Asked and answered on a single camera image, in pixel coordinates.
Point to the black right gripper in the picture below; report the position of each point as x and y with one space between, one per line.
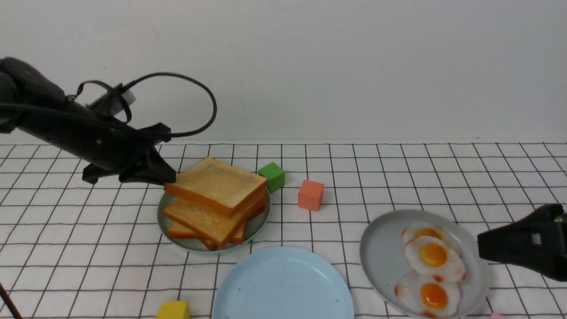
537 242

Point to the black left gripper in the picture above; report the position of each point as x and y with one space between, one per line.
110 151

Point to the fried egg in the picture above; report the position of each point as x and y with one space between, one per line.
420 229
434 258
424 296

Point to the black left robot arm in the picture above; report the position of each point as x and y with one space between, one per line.
35 105

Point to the white checkered tablecloth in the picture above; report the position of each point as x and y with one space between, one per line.
72 250

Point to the green plate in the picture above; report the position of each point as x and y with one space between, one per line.
254 227

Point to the yellow cube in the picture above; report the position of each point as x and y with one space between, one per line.
176 309

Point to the green cube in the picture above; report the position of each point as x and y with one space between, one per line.
274 175

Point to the grey plate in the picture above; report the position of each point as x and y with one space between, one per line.
384 263

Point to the orange cube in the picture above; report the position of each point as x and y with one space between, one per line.
310 195

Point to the light blue plate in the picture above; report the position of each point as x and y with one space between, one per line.
283 283

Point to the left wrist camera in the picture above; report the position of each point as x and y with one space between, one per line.
108 105

